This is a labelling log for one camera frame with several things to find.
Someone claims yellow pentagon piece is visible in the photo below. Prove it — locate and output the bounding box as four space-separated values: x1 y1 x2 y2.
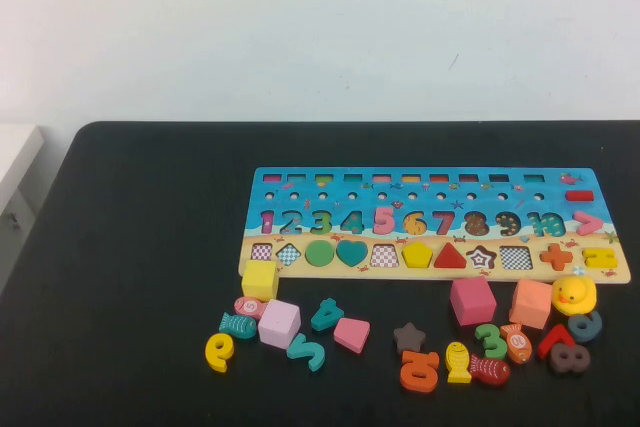
402 242 434 269

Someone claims green circle piece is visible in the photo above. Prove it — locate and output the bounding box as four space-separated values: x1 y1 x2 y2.
304 240 336 267

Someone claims teal heart piece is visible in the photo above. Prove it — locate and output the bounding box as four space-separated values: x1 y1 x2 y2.
335 240 370 268

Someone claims teal number four piece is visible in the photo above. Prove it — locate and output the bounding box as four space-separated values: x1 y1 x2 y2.
310 297 344 332

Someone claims pink trapezoid piece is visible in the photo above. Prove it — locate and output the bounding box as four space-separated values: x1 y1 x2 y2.
333 316 372 354

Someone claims red triangle piece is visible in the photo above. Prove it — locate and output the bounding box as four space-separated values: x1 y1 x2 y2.
433 242 469 269

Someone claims teal number two piece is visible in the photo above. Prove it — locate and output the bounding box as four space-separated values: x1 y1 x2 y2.
286 332 326 373

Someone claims brown star piece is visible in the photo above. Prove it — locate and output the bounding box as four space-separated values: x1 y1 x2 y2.
392 321 427 354

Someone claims wooden number shape puzzle board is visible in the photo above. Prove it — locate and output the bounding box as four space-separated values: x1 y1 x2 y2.
238 166 632 286

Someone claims yellow number six piece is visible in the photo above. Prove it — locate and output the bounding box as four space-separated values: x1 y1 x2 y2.
205 332 235 374

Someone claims orange number ten piece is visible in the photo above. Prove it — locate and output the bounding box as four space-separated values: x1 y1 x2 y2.
399 349 441 394

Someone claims green number three piece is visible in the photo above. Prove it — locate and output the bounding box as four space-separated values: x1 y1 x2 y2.
474 323 509 361

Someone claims orange plus sign piece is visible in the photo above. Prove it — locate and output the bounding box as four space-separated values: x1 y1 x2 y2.
539 243 574 271

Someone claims red number seven piece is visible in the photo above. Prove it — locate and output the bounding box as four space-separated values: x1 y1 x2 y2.
536 322 577 360

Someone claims pink greater-than sign piece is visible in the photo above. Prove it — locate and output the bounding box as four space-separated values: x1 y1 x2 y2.
574 210 605 237

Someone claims yellow equals sign piece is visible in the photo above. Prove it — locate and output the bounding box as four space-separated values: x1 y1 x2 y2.
582 247 618 269

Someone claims brown number eight piece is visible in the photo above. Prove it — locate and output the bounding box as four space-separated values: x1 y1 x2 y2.
549 341 592 374

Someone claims slate blue number nine piece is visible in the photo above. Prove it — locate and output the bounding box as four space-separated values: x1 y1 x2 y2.
568 309 604 344

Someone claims yellow foam cube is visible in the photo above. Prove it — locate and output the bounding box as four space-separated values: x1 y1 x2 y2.
241 259 279 301

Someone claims pink wooden fish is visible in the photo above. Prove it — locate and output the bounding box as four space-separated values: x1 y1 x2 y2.
233 296 268 321

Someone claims light pink foam cube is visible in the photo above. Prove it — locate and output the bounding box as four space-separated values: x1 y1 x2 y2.
257 298 302 350

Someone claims teal wooden fish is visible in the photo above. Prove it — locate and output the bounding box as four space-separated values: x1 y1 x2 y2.
218 311 259 341

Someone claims magenta foam cube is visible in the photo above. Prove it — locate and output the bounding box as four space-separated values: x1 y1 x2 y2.
449 275 498 327

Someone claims yellow wooden fish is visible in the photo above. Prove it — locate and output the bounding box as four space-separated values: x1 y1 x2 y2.
444 340 473 384

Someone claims salmon foam cube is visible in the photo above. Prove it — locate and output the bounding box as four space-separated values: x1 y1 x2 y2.
508 277 554 330

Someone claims orange wooden fish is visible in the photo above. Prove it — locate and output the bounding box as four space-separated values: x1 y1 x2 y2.
499 321 534 365

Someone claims red wooden fish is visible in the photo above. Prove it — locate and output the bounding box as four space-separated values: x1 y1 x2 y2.
469 354 512 388

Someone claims yellow rubber duck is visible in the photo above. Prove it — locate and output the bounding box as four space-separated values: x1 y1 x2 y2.
550 274 598 317

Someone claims white cabinet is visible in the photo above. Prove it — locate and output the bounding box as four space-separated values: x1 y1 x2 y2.
0 124 45 248

